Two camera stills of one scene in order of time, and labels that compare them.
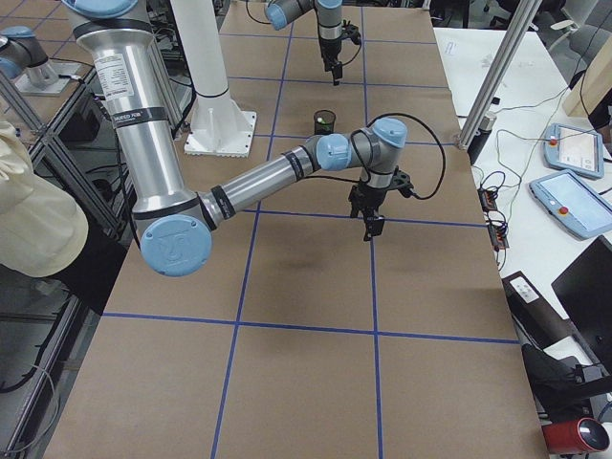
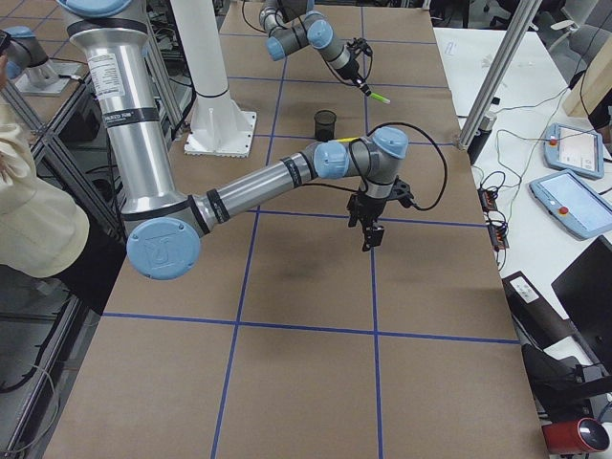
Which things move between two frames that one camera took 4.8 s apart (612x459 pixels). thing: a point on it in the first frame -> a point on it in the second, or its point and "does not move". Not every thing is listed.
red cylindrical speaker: x=584 y=436 does not move
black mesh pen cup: x=324 y=121 does not move
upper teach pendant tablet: x=575 y=150 does not move
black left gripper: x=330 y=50 -> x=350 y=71
